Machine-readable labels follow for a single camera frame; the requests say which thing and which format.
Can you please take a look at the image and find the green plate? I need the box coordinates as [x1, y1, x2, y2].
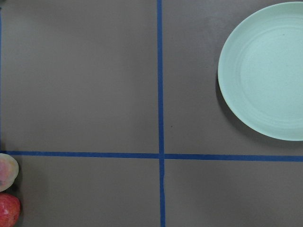
[218, 1, 303, 141]

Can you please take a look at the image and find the red pomegranate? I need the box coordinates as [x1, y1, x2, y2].
[0, 192, 21, 227]

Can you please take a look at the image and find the pink peach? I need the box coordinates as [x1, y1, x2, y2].
[0, 153, 19, 192]

